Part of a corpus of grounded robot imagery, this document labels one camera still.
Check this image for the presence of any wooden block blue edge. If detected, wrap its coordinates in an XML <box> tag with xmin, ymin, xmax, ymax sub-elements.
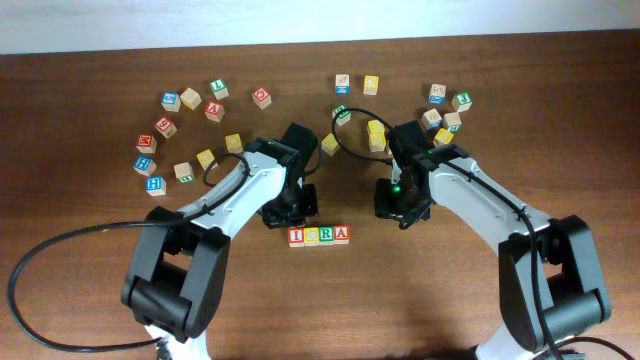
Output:
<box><xmin>421</xmin><ymin>109</ymin><xmax>442</xmax><ymax>131</ymax></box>

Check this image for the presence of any green letter Z block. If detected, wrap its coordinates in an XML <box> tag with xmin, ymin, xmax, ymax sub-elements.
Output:
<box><xmin>332</xmin><ymin>104</ymin><xmax>351</xmax><ymax>126</ymax></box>

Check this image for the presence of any red letter Q block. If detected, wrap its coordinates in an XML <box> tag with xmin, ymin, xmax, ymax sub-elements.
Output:
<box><xmin>252</xmin><ymin>87</ymin><xmax>272</xmax><ymax>109</ymax></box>

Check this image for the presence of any yellow framed wooden block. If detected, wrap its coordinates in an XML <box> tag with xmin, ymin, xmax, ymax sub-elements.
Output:
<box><xmin>225</xmin><ymin>133</ymin><xmax>244</xmax><ymax>154</ymax></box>

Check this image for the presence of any plain wooden block top left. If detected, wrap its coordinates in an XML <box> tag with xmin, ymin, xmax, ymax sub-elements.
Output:
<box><xmin>180</xmin><ymin>88</ymin><xmax>202</xmax><ymax>110</ymax></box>

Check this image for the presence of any yellow block right cluster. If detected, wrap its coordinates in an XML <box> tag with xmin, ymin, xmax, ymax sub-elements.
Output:
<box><xmin>433</xmin><ymin>128</ymin><xmax>454</xmax><ymax>147</ymax></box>

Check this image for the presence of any red letter I block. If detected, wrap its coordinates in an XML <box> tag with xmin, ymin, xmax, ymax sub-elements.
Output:
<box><xmin>287</xmin><ymin>227</ymin><xmax>305</xmax><ymax>248</ymax></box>

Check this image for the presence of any green letter J block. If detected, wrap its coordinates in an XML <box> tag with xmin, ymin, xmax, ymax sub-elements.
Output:
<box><xmin>452</xmin><ymin>91</ymin><xmax>473</xmax><ymax>112</ymax></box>

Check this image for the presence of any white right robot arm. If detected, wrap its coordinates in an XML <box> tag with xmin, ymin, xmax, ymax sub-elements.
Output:
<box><xmin>374</xmin><ymin>121</ymin><xmax>612</xmax><ymax>359</ymax></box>

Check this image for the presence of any blue letter H block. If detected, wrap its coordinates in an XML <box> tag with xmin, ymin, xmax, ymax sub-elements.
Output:
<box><xmin>145</xmin><ymin>176</ymin><xmax>167</xmax><ymax>196</ymax></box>

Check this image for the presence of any yellow block top row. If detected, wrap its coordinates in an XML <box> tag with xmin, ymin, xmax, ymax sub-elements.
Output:
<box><xmin>363</xmin><ymin>75</ymin><xmax>379</xmax><ymax>96</ymax></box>

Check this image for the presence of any wooden H block blue side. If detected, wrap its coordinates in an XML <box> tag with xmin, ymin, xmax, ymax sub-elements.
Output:
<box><xmin>428</xmin><ymin>83</ymin><xmax>446</xmax><ymax>105</ymax></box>

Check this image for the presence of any yellow letter C block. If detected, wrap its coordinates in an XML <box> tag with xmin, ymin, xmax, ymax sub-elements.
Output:
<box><xmin>303</xmin><ymin>227</ymin><xmax>320</xmax><ymax>247</ymax></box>

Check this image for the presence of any red letter M block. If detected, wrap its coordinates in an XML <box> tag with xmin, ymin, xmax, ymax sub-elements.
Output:
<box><xmin>136</xmin><ymin>134</ymin><xmax>157</xmax><ymax>154</ymax></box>

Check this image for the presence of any yellow block upper centre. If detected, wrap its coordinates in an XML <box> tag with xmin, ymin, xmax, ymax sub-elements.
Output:
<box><xmin>367</xmin><ymin>120</ymin><xmax>385</xmax><ymax>135</ymax></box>

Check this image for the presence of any green letter L block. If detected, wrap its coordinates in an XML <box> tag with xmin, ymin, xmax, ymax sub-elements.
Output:
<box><xmin>210</xmin><ymin>78</ymin><xmax>229</xmax><ymax>100</ymax></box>

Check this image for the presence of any red letter a block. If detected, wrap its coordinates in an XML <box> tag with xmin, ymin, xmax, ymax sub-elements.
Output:
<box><xmin>204</xmin><ymin>101</ymin><xmax>225</xmax><ymax>122</ymax></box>
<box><xmin>334</xmin><ymin>225</ymin><xmax>351</xmax><ymax>245</ymax></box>

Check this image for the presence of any plain wooden K block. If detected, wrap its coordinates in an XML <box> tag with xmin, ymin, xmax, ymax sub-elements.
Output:
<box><xmin>174</xmin><ymin>162</ymin><xmax>195</xmax><ymax>184</ymax></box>

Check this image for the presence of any yellow letter G block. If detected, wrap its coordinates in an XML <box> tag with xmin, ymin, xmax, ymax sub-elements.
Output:
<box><xmin>196</xmin><ymin>149</ymin><xmax>218</xmax><ymax>170</ymax></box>

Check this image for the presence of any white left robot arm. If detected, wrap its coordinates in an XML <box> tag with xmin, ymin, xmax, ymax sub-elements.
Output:
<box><xmin>121</xmin><ymin>123</ymin><xmax>318</xmax><ymax>359</ymax></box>

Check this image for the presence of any blue letter G block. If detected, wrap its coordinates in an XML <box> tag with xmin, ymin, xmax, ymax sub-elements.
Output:
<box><xmin>161</xmin><ymin>92</ymin><xmax>181</xmax><ymax>112</ymax></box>

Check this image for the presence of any yellow block mid centre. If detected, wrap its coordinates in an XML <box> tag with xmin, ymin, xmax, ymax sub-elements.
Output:
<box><xmin>321</xmin><ymin>133</ymin><xmax>340</xmax><ymax>156</ymax></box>

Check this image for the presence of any red number 6 block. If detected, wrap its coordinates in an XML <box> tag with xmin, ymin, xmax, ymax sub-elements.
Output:
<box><xmin>154</xmin><ymin>116</ymin><xmax>177</xmax><ymax>139</ymax></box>

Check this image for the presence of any wooden block green side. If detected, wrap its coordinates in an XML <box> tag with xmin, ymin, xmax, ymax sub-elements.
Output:
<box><xmin>442</xmin><ymin>112</ymin><xmax>462</xmax><ymax>132</ymax></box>

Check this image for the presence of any green letter R block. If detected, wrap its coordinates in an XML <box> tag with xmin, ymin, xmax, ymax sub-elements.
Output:
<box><xmin>318</xmin><ymin>226</ymin><xmax>335</xmax><ymax>246</ymax></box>

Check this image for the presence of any yellow block lower centre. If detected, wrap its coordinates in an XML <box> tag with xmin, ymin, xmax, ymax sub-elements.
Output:
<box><xmin>369</xmin><ymin>133</ymin><xmax>387</xmax><ymax>152</ymax></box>

